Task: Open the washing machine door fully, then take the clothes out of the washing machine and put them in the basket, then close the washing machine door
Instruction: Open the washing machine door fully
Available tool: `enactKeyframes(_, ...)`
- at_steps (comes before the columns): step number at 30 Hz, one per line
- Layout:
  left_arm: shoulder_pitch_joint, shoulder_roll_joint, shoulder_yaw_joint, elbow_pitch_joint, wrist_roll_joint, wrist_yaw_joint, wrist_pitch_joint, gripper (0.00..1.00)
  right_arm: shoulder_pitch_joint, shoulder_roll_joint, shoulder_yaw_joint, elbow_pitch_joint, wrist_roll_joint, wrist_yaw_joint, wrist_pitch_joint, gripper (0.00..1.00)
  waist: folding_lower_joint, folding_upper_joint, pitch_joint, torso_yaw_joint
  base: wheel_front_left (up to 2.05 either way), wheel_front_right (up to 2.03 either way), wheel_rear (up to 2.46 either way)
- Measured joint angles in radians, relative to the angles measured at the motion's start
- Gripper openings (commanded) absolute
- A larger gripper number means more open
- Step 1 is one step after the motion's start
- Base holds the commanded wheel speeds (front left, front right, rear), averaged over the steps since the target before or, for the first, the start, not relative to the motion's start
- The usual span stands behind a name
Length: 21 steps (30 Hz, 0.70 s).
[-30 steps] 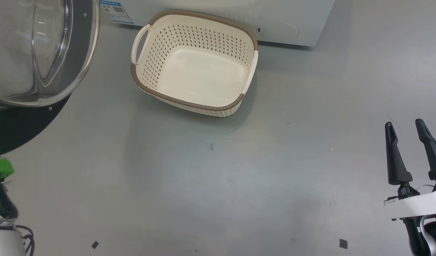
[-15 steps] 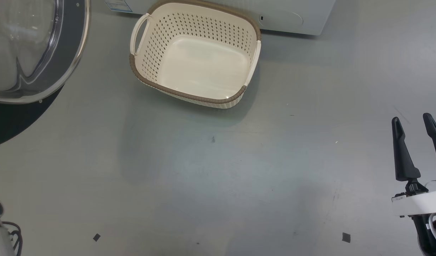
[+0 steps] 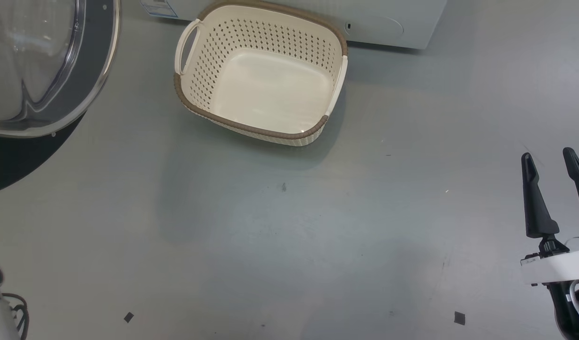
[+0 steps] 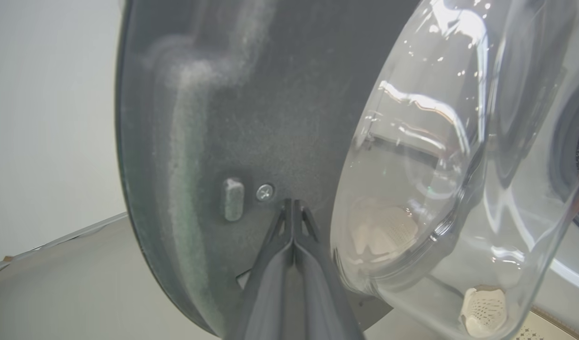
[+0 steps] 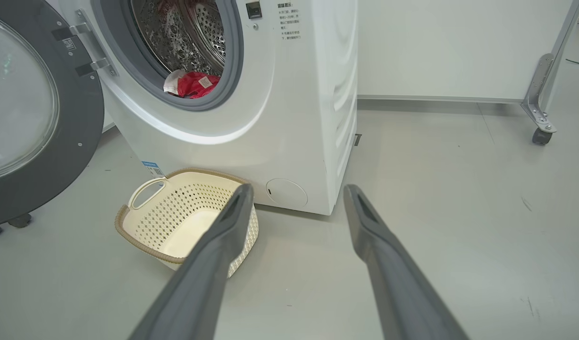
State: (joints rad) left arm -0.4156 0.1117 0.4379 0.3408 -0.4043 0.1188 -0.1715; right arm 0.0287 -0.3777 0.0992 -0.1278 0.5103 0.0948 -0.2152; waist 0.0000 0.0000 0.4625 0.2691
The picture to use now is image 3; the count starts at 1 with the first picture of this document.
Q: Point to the round glass washing machine door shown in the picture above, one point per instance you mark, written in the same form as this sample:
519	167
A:
44	56

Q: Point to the black tape square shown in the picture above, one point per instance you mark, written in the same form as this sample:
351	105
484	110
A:
459	318
129	317

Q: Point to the white washing machine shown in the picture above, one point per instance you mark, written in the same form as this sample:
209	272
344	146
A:
402	23

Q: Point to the cream perforated laundry basket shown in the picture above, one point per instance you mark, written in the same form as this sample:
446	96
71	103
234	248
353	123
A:
270	89

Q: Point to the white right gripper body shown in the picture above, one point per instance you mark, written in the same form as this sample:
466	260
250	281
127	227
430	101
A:
563	267

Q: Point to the blue white energy label sticker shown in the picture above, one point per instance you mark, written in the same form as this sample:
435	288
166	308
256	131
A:
159	8

